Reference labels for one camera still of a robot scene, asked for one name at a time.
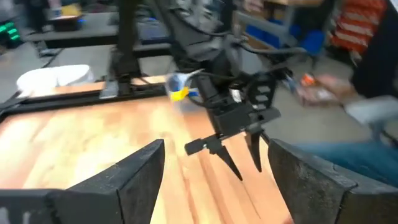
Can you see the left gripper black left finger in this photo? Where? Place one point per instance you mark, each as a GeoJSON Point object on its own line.
{"type": "Point", "coordinates": [109, 199]}

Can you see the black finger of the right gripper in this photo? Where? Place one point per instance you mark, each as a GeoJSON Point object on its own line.
{"type": "Point", "coordinates": [228, 158]}
{"type": "Point", "coordinates": [255, 146]}

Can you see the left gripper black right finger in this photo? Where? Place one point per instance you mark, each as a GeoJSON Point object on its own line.
{"type": "Point", "coordinates": [311, 199]}

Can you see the blue ramen pack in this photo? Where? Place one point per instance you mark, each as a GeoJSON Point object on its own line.
{"type": "Point", "coordinates": [178, 95]}

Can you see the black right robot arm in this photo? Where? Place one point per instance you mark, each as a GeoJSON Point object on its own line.
{"type": "Point", "coordinates": [186, 31]}

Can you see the clear plastic container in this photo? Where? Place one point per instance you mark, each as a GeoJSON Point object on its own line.
{"type": "Point", "coordinates": [192, 76]}

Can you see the person's hand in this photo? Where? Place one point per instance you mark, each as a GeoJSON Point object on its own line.
{"type": "Point", "coordinates": [335, 87]}

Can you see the blue storage bin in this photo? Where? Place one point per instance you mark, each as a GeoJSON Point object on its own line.
{"type": "Point", "coordinates": [311, 42]}

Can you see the white bag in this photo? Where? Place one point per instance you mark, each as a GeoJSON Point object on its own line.
{"type": "Point", "coordinates": [53, 77]}

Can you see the person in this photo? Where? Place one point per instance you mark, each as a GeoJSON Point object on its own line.
{"type": "Point", "coordinates": [373, 62]}

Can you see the orange white striped boxes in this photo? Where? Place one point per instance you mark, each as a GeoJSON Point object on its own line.
{"type": "Point", "coordinates": [357, 28]}

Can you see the black workbench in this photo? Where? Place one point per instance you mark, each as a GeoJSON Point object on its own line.
{"type": "Point", "coordinates": [77, 31]}

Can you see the yellow box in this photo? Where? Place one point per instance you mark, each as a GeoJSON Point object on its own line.
{"type": "Point", "coordinates": [71, 10]}

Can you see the device with green lights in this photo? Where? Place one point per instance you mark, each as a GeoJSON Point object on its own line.
{"type": "Point", "coordinates": [9, 31]}

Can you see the black aluminium table frame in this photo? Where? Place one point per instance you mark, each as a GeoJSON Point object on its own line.
{"type": "Point", "coordinates": [77, 99]}

